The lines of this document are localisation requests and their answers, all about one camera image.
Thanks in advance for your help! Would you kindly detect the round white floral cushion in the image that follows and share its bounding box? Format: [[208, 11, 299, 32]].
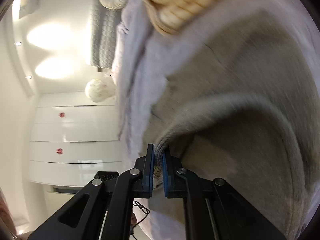
[[85, 76, 116, 103]]

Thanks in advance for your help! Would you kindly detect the grey quilted headboard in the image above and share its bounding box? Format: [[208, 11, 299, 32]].
[[91, 0, 122, 69]]

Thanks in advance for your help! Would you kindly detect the white glossy wardrobe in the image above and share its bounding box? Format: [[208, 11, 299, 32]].
[[29, 92, 123, 187]]

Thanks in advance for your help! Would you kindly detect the taupe knit sweater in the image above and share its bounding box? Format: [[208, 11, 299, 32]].
[[144, 11, 319, 239]]

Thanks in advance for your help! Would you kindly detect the lavender plush bed blanket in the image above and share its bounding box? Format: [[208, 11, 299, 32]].
[[117, 0, 319, 239]]

